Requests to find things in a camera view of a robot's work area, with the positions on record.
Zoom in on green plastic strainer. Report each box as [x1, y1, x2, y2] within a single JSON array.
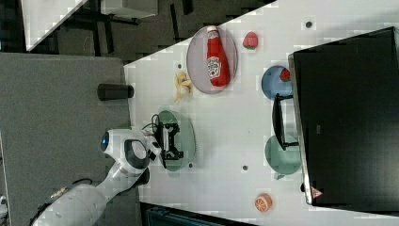
[[153, 110, 197, 171]]

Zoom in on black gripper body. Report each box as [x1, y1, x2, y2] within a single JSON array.
[[156, 121, 184, 160]]

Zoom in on orange slice toy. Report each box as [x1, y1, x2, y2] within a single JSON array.
[[254, 193, 273, 213]]

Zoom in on black oven door handle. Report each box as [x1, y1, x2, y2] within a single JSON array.
[[272, 93, 298, 151]]

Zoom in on grey round plate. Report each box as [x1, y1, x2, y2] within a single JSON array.
[[186, 27, 238, 94]]

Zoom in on red strawberry toy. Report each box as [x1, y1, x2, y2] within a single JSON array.
[[279, 69, 291, 82]]

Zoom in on yellow peeled banana toy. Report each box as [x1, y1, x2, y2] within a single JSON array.
[[174, 72, 193, 102]]

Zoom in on blue bowl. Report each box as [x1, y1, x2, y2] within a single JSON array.
[[261, 65, 292, 100]]

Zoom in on black toaster oven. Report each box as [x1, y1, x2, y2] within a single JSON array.
[[289, 26, 399, 216]]

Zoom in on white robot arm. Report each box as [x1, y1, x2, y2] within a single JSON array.
[[29, 121, 184, 226]]

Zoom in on red ketchup bottle toy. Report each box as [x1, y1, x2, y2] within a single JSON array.
[[206, 25, 231, 87]]

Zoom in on pink strawberry toy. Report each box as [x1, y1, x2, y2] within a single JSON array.
[[243, 32, 258, 50]]

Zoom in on black cylinder post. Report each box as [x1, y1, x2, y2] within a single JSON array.
[[97, 84, 135, 101]]

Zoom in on green mug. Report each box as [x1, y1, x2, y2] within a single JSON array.
[[264, 136, 302, 180]]

